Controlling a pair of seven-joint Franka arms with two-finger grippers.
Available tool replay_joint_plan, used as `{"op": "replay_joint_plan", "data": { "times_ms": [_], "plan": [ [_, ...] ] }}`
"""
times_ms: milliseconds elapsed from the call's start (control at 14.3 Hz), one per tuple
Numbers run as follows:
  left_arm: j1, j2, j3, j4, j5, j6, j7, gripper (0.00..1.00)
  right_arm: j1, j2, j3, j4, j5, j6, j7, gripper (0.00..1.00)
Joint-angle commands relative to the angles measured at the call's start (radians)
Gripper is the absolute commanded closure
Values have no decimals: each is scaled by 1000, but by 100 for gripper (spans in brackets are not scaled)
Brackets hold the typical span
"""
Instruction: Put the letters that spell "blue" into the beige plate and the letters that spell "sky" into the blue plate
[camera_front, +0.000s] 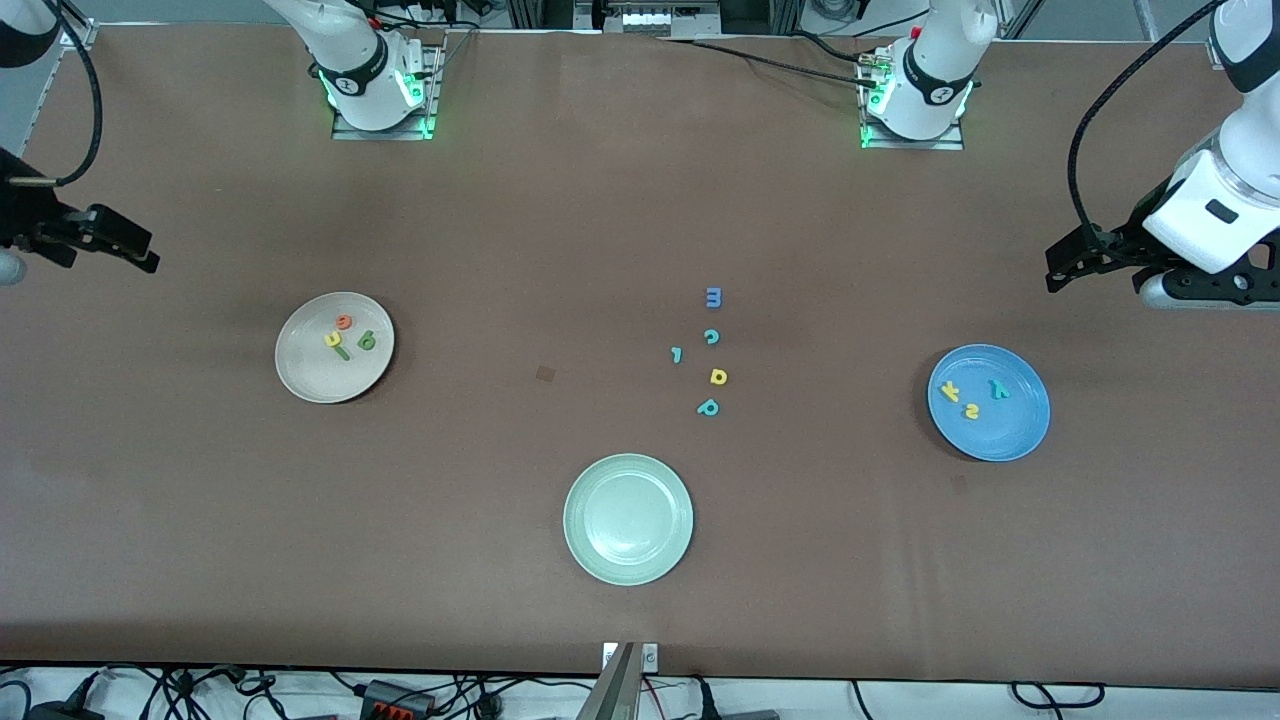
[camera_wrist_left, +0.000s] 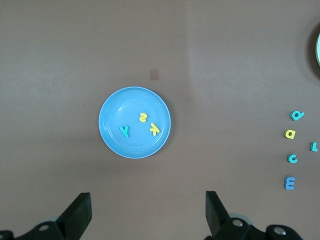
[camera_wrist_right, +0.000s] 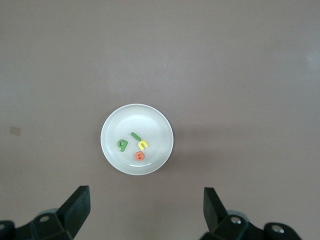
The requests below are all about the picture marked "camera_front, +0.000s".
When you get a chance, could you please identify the blue plate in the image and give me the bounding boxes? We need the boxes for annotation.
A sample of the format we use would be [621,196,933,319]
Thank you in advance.
[927,344,1051,462]

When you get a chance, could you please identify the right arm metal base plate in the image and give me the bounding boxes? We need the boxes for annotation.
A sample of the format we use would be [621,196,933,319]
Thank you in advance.
[332,30,443,141]

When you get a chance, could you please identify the tangled black cables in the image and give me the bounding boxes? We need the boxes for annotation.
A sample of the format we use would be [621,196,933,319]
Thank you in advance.
[0,663,601,720]

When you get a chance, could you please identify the aluminium frame post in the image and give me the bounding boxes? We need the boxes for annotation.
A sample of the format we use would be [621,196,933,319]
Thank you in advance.
[55,0,99,49]

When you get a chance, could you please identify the black cable on table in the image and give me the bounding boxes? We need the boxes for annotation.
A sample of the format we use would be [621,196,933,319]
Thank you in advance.
[655,35,886,93]
[690,32,881,67]

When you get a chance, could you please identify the beige brown plate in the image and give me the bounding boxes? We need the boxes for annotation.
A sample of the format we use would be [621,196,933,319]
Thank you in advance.
[275,292,395,404]

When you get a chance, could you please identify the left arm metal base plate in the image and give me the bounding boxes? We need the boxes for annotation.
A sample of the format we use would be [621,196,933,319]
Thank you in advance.
[862,45,966,151]

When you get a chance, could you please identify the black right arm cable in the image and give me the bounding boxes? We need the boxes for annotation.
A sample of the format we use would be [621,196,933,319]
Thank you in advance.
[55,0,104,187]

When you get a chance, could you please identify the black power strip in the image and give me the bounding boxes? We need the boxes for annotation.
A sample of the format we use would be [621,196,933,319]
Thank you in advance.
[360,680,438,720]

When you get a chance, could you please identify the brown table cover mat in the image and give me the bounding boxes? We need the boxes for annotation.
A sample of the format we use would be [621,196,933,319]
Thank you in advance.
[0,22,1280,691]

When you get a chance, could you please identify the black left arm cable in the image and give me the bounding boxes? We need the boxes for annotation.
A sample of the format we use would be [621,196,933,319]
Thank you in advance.
[1066,0,1226,236]

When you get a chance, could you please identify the pale green plate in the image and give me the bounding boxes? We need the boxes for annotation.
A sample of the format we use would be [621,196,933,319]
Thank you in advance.
[563,453,694,586]

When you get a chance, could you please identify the aluminium profile bar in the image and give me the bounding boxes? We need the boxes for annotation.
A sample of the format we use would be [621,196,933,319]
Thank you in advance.
[577,642,641,720]

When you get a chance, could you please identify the grey control device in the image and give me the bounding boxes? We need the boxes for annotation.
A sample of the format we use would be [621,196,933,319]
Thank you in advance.
[575,0,723,39]

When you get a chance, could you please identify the black looped cable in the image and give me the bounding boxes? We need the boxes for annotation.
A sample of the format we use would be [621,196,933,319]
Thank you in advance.
[1010,682,1106,711]

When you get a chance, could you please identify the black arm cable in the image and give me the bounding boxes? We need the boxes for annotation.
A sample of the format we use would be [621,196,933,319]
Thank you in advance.
[55,0,104,187]
[1066,0,1226,236]

